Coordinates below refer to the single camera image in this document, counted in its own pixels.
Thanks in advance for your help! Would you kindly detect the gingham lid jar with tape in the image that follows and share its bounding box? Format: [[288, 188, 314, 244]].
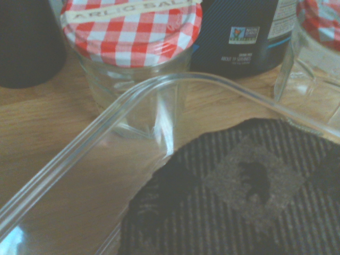
[[58, 0, 204, 125]]

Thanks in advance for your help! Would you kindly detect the dark ribbed cloth item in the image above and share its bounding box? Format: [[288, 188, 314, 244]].
[[118, 117, 340, 255]]

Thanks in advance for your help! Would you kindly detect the black protein powder tub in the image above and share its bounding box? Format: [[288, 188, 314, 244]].
[[190, 0, 300, 80]]

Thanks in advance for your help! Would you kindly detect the faceted gingham lid glass jar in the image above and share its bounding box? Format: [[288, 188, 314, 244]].
[[273, 0, 340, 127]]

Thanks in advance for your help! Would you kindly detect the black shaker bottle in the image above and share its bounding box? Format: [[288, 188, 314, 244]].
[[0, 0, 67, 89]]

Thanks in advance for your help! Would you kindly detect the clear rectangular plastic container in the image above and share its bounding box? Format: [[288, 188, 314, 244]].
[[0, 72, 340, 255]]

